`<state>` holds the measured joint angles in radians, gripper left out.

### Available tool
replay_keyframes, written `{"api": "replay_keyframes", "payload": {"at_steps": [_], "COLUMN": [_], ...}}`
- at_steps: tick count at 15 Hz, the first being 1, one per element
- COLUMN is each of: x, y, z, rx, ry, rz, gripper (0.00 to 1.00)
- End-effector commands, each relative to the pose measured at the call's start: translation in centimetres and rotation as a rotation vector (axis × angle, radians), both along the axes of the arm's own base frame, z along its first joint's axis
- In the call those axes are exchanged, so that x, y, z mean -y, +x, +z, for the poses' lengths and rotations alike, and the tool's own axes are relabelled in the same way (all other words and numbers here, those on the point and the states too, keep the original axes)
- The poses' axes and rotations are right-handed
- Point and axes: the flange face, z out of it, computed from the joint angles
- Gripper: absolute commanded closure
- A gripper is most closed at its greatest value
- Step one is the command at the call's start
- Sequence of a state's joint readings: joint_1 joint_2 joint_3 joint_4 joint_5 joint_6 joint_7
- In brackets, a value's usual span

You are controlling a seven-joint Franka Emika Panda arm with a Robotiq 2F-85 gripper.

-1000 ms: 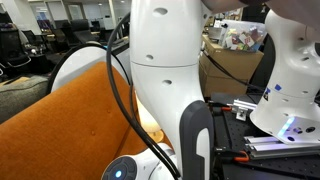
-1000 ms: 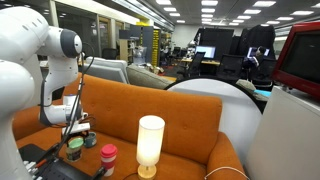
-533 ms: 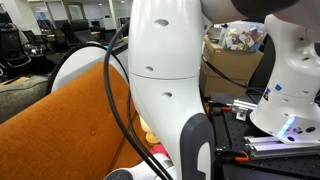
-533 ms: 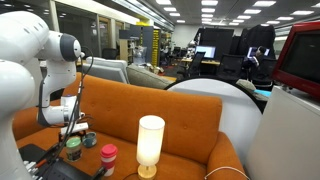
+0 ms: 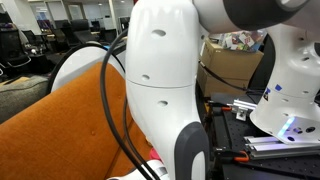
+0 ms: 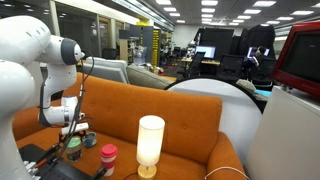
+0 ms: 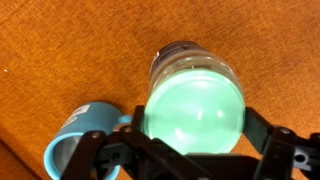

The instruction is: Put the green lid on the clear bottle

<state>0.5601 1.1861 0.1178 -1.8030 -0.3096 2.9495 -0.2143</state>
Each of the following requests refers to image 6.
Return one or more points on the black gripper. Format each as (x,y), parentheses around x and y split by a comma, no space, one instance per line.
(75,134)

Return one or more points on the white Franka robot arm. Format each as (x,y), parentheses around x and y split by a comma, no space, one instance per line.
(20,40)

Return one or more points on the clear glass jar bottle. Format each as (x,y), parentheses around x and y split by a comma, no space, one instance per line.
(74,154)

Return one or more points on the blue ceramic cup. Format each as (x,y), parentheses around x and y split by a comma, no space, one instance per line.
(90,140)

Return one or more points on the black optical breadboard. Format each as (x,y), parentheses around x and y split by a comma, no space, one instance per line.
(66,172)

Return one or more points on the red lidded striped cup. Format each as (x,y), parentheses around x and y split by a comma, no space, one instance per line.
(108,160)

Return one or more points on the orange fabric sofa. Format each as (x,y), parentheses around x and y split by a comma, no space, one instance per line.
(133,106)

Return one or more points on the white grey chair back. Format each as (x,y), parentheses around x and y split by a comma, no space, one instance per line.
(106,70)

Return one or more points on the white shade table lamp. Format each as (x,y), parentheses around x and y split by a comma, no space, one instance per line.
(150,140)

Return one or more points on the grey fabric sofa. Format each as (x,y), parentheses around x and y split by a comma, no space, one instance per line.
(146,78)

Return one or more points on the wooden shelf unit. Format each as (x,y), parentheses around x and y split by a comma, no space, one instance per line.
(124,50)

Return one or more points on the yellow storage shelf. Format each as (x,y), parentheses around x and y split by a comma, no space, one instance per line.
(155,46)

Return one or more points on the grey storage cabinet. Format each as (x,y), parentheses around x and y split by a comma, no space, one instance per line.
(146,36)

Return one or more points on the lit computer monitor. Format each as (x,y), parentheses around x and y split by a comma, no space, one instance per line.
(250,52)
(205,51)

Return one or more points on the white round panel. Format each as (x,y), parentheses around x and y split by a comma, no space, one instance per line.
(233,113)

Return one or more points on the black partition panel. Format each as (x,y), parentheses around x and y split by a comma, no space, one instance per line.
(218,38)
(258,35)

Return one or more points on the seated person with headphones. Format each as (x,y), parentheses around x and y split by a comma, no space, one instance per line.
(260,56)

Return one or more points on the white cabinet under monitor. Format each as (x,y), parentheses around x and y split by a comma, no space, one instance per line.
(286,140)

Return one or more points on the red framed monitor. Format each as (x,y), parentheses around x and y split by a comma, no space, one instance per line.
(300,56)

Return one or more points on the white wrist mount plate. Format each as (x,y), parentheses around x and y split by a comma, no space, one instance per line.
(76,128)

